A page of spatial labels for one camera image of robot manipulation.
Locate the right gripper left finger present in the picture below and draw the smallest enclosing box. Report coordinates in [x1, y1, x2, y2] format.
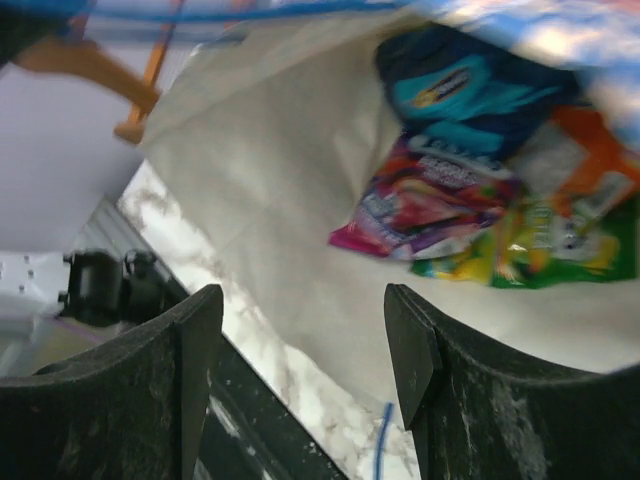
[1, 285, 223, 479]

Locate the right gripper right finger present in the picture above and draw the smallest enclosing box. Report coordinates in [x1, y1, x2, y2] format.
[384, 284, 639, 479]

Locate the green fruit candy bag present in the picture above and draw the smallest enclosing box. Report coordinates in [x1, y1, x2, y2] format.
[411, 198, 638, 289]

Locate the blue cookie snack pack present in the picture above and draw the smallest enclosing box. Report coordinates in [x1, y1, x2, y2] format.
[375, 25, 580, 161]

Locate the orange candy bag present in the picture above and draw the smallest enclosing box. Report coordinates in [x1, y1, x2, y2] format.
[510, 106, 639, 224]

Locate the orange wooden rack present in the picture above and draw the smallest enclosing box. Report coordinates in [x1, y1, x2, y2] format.
[14, 14, 176, 145]

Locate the blue checkered paper bag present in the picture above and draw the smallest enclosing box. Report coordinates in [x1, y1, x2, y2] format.
[64, 0, 640, 480]

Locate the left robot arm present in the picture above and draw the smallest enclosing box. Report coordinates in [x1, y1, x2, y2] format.
[1, 249, 175, 377]

